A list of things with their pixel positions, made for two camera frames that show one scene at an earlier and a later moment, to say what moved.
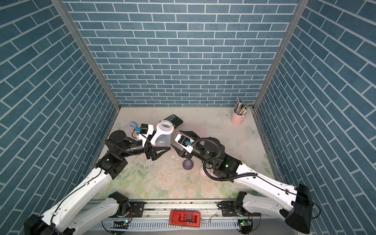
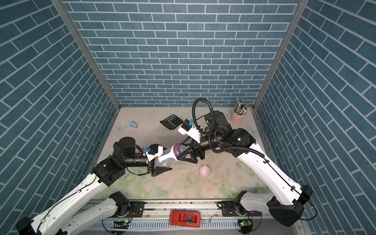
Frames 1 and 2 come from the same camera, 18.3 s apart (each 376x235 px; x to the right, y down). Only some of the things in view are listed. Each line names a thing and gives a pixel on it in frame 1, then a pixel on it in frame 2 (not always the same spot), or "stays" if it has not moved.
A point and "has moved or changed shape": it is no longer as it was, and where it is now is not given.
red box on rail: x=185 y=218 stays
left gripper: x=149 y=152 → x=155 y=171
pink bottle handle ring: x=159 y=132 → x=170 y=154
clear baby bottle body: x=164 y=140 → x=167 y=162
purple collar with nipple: x=188 y=164 has moved or changed shape
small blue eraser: x=132 y=124 stays
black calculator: x=175 y=120 stays
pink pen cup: x=237 y=119 stays
